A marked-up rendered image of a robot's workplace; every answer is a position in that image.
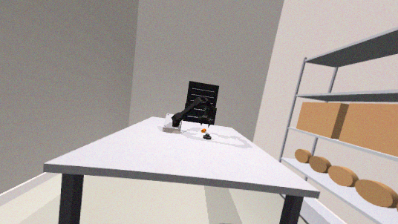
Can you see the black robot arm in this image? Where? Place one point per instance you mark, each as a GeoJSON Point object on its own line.
{"type": "Point", "coordinates": [197, 103]}

